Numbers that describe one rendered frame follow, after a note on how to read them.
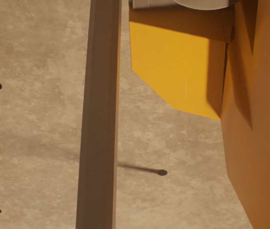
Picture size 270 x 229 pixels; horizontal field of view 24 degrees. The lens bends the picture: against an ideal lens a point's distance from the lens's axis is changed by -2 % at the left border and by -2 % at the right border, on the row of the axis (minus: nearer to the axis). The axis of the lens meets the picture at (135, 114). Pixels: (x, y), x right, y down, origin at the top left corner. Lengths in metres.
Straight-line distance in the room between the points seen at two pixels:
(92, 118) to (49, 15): 0.91
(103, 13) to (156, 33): 0.36
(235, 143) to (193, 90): 0.20
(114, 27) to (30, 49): 0.87
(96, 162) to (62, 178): 1.38
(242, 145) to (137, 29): 0.30
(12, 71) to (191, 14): 0.66
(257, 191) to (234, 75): 0.20
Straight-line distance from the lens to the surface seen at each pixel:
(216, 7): 1.03
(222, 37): 1.16
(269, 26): 0.85
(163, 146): 1.92
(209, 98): 1.25
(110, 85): 0.74
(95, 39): 0.80
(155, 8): 1.21
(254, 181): 1.05
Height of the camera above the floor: 1.26
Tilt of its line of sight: 44 degrees down
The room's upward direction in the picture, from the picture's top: 180 degrees clockwise
